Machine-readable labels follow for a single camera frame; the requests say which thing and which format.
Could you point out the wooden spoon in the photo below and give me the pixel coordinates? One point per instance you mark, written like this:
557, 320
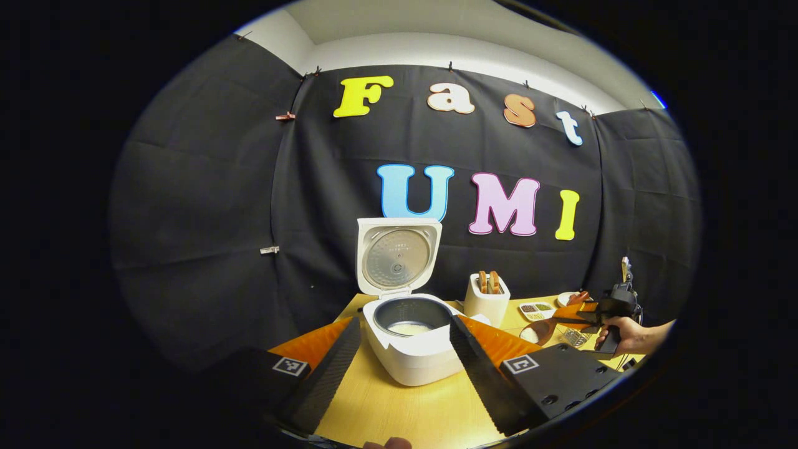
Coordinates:
547, 330

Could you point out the silver cloth clip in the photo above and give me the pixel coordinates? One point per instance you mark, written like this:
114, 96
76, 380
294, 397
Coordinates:
269, 250

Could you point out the white toaster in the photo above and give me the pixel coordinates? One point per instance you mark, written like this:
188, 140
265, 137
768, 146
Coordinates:
486, 310

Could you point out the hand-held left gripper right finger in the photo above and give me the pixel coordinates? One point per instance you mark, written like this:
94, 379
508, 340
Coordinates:
483, 380

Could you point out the toasted bread slice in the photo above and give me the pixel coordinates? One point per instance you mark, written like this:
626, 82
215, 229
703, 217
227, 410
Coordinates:
482, 282
494, 282

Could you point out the white divided grain dish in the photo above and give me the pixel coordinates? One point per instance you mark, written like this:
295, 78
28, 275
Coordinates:
537, 315

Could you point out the copper cloth clip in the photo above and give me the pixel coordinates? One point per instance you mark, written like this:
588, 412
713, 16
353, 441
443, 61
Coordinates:
285, 116

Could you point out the white round plate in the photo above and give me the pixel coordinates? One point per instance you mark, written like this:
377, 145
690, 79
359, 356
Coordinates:
563, 301

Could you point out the red-brown food slice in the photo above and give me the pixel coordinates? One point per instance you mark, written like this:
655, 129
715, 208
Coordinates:
577, 298

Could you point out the white rice cooker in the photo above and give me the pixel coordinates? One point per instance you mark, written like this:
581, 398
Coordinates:
424, 368

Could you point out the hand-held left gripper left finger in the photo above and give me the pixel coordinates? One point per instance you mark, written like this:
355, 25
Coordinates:
327, 380

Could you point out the black backdrop cloth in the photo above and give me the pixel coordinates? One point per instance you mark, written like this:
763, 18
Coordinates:
206, 206

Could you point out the white rice heap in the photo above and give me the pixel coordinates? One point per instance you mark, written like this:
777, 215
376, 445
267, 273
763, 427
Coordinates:
408, 328

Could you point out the row of black cloth clips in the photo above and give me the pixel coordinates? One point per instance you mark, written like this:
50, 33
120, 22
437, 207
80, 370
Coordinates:
450, 65

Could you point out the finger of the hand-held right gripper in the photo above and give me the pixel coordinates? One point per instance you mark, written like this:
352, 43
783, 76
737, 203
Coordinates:
591, 324
576, 310

